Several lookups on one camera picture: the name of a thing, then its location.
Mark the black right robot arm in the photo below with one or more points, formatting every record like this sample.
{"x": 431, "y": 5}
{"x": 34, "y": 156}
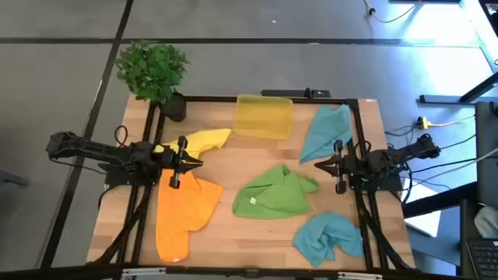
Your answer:
{"x": 393, "y": 157}

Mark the black desk leg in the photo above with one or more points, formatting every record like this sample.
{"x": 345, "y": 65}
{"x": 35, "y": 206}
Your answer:
{"x": 447, "y": 99}

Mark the artificial green leafy plant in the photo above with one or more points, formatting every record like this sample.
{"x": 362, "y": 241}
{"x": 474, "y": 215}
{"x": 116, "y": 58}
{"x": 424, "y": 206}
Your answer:
{"x": 149, "y": 70}

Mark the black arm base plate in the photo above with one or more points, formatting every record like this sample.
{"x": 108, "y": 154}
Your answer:
{"x": 391, "y": 183}
{"x": 116, "y": 177}

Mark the yellow microfiber towel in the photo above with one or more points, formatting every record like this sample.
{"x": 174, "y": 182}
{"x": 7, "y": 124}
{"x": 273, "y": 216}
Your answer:
{"x": 208, "y": 140}

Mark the black bar device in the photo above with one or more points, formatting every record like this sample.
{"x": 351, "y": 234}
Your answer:
{"x": 288, "y": 93}

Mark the black metal table frame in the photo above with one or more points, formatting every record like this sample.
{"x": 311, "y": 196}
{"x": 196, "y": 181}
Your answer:
{"x": 218, "y": 99}

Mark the grey floor object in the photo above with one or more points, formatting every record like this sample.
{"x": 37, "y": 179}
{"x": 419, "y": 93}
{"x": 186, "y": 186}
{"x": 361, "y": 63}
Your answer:
{"x": 11, "y": 179}

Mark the silver frame bracket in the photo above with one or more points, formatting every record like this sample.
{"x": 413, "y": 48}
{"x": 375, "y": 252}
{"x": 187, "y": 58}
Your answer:
{"x": 144, "y": 271}
{"x": 360, "y": 275}

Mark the blue microfiber towel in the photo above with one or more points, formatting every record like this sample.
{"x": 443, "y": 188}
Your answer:
{"x": 326, "y": 130}
{"x": 323, "y": 237}

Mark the black plant pot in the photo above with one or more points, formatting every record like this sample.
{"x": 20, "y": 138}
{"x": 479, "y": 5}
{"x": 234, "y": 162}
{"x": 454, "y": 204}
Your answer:
{"x": 175, "y": 109}

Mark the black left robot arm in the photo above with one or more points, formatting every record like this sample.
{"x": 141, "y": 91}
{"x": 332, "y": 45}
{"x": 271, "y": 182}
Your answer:
{"x": 97, "y": 149}

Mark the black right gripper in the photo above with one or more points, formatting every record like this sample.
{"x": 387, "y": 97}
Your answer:
{"x": 352, "y": 166}

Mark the orange microfiber towel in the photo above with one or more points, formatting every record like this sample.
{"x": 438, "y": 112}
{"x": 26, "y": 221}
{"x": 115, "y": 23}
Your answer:
{"x": 183, "y": 214}

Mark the white paper sheet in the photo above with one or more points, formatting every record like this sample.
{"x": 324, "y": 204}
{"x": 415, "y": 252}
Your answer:
{"x": 426, "y": 218}

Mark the black laptop keyboard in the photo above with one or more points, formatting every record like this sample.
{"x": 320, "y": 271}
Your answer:
{"x": 484, "y": 258}

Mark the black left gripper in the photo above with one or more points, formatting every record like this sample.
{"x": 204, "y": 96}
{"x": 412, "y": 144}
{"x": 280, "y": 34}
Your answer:
{"x": 169, "y": 159}

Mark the grey computer case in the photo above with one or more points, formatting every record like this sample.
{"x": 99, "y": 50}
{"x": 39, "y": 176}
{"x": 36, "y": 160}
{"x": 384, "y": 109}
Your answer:
{"x": 487, "y": 155}

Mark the white crumpled cloth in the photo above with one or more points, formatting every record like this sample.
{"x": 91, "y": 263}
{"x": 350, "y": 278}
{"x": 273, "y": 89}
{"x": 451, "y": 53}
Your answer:
{"x": 488, "y": 221}

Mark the green microfiber towel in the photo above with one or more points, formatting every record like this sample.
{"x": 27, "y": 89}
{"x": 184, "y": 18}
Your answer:
{"x": 272, "y": 194}

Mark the yellow translucent plastic bin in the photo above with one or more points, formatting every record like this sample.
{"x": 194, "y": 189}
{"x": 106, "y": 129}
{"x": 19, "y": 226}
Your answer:
{"x": 262, "y": 116}

